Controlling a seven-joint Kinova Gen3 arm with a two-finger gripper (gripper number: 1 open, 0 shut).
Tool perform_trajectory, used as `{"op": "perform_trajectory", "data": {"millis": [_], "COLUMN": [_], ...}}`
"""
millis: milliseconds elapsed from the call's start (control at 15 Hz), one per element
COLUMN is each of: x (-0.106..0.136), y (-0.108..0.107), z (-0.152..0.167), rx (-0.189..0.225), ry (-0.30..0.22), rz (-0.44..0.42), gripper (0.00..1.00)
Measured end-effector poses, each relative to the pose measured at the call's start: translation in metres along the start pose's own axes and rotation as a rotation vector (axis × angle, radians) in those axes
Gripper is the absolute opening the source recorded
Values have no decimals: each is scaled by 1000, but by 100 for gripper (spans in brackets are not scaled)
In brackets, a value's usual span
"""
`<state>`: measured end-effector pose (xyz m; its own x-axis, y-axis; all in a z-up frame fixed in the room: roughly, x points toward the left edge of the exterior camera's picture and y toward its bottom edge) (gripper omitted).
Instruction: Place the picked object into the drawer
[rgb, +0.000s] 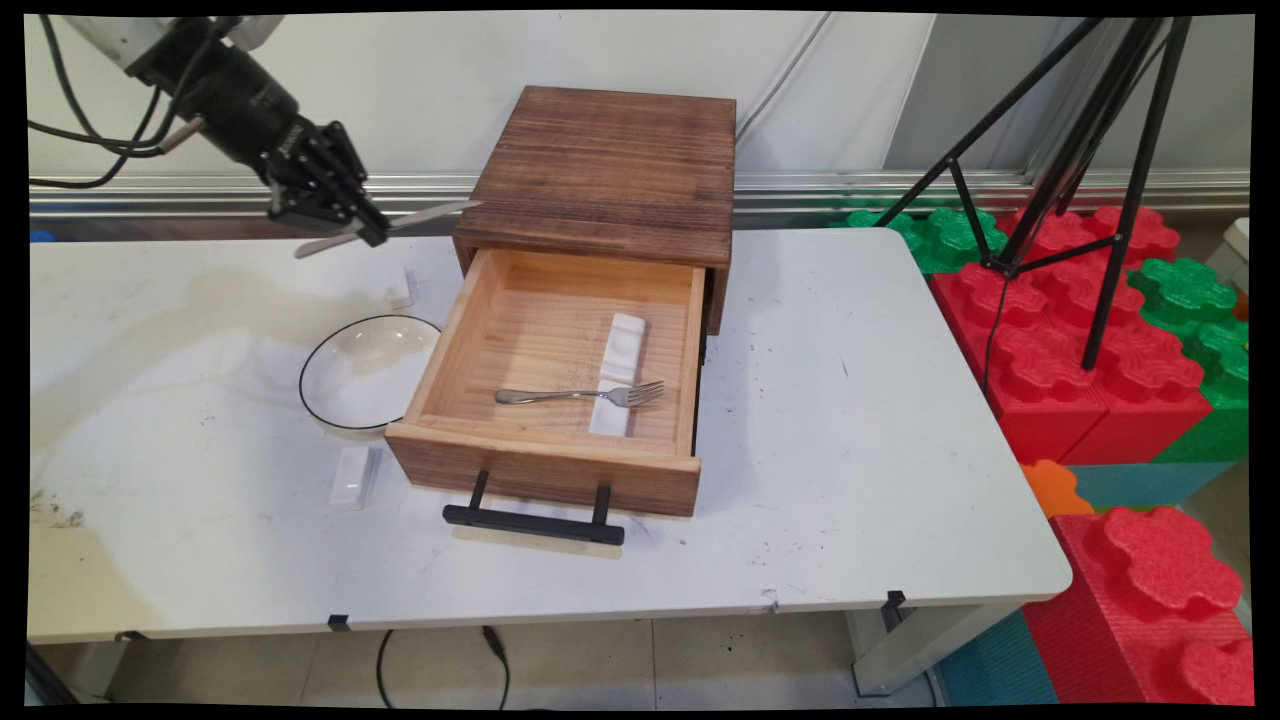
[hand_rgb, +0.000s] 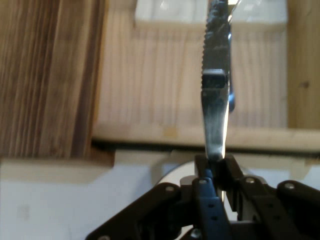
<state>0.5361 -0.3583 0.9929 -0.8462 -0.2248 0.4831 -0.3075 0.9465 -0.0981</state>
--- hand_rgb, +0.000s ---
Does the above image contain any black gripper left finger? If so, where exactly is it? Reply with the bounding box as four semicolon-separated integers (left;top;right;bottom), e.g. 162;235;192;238
84;154;234;240

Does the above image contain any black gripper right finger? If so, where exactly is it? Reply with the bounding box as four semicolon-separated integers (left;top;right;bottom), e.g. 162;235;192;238
216;153;320;240

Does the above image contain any silver serrated table knife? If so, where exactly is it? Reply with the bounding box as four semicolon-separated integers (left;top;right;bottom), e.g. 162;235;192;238
200;0;237;163

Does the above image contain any white round plate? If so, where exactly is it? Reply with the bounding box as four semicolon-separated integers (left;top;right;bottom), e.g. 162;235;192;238
151;159;199;187

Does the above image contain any light wooden tray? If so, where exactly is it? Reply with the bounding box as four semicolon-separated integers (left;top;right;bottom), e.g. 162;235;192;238
91;0;320;152

